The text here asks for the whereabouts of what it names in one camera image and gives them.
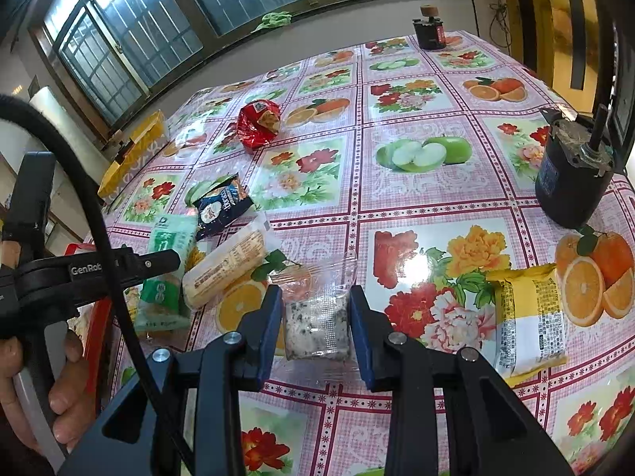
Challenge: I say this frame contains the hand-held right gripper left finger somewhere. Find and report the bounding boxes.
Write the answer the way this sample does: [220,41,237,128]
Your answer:
[57,284,285,476]

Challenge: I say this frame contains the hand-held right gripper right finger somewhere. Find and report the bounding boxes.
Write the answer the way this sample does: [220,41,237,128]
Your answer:
[348,284,576,476]

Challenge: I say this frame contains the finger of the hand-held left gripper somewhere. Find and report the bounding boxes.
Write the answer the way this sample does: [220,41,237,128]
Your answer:
[116,249,182,288]

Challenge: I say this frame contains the green snack packet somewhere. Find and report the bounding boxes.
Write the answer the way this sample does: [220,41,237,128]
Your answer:
[135,215,199,333]

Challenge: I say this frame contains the clear rice cracker packet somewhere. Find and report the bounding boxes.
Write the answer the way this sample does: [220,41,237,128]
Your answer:
[272,253,359,363]

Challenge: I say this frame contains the long beige biscuit packet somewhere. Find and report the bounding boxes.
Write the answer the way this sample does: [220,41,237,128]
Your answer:
[182,218,269,311]

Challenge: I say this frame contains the red snack tray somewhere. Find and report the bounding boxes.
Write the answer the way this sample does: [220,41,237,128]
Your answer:
[64,243,116,407]

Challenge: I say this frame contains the dark blue snack packet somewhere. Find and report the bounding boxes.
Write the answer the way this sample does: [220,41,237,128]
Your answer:
[194,173,256,241]

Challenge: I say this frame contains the yellow cardboard box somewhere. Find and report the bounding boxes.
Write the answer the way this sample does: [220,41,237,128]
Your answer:
[98,110,170,199]

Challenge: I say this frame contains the yellow snack packet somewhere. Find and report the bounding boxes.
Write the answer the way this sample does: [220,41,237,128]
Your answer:
[486,264,569,388]

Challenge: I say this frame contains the red crinkled snack packet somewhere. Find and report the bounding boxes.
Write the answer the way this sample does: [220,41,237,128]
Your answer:
[236,99,281,150]

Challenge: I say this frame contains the person's left hand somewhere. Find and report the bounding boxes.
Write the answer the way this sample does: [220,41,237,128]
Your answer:
[0,330,97,457]

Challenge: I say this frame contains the white tower air conditioner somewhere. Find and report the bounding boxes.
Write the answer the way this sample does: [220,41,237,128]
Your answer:
[29,85,95,184]

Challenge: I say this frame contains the brown framed barred window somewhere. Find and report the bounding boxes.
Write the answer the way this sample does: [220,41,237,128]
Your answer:
[27,0,432,134]

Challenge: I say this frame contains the black cylindrical motor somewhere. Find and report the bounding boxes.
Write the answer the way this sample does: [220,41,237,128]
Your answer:
[535,104,621,231]

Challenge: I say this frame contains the green cloth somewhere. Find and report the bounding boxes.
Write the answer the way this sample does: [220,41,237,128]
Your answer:
[255,10,293,31]

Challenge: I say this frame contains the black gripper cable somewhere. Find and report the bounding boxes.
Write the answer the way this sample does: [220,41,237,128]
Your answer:
[0,93,196,476]

